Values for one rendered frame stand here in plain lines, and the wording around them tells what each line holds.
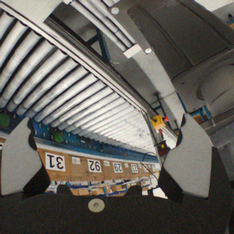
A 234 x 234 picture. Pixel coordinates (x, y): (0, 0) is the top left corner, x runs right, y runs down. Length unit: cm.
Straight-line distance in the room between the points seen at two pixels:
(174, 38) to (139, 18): 14
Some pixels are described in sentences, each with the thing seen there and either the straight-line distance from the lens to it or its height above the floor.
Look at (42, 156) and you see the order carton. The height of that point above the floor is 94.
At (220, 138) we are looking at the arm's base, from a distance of 24.
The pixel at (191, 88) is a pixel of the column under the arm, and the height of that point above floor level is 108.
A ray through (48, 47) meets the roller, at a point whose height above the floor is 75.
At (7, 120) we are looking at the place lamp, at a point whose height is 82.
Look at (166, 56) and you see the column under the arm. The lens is 30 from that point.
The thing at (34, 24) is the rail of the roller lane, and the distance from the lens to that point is 53.
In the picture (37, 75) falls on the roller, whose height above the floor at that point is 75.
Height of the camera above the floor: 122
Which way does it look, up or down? 28 degrees down
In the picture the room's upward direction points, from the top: 166 degrees clockwise
